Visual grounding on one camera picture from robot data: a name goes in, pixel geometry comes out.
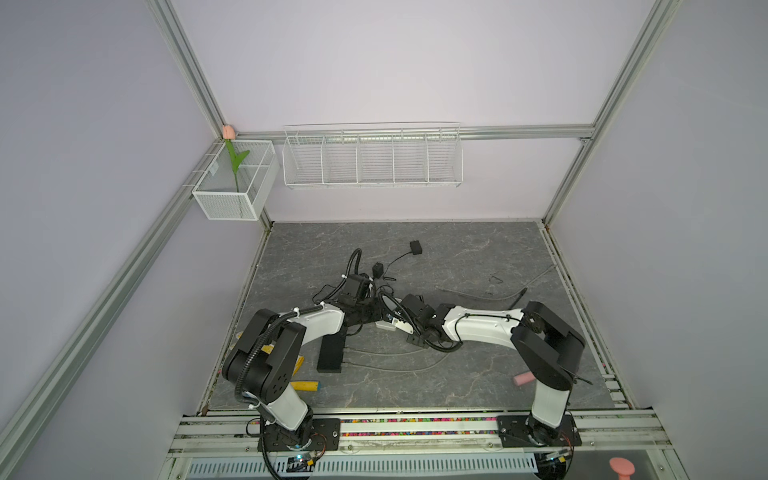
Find grey ethernet cable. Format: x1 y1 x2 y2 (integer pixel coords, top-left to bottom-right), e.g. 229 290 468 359
346 344 421 356
436 265 558 302
343 353 451 373

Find black network switch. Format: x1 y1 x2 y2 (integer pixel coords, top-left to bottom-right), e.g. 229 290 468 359
316 329 347 374

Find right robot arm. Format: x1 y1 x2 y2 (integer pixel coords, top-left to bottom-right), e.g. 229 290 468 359
379 293 586 448

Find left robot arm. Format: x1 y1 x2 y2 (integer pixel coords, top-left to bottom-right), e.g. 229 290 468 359
221 248 386 447

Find black power adapter plug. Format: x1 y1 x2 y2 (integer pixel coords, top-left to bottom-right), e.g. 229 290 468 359
372 262 385 279

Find black power brick far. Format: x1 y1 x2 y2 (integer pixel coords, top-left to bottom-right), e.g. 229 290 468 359
410 240 423 255

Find blue yellow toy rake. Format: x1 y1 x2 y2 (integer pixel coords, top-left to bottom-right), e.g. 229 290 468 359
291 381 320 392

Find yellow work glove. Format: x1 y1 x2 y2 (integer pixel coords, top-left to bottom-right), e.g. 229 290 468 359
235 331 305 376

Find pink purple toy shovel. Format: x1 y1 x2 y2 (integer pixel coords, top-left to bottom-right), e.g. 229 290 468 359
513 371 536 386

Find white mesh basket small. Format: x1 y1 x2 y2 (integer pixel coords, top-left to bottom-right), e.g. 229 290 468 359
192 140 280 221

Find artificial tulip flower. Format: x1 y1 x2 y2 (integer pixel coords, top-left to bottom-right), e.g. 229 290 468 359
222 125 250 192

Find black power cord tangled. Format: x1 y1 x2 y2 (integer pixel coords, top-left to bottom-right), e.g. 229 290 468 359
312 248 414 304

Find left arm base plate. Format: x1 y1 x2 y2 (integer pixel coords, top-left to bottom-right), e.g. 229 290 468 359
259 418 341 452

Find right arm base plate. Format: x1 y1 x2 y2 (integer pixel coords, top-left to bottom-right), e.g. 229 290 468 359
497 413 582 448

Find white wire basket long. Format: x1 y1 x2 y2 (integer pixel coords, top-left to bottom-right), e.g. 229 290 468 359
282 122 464 188

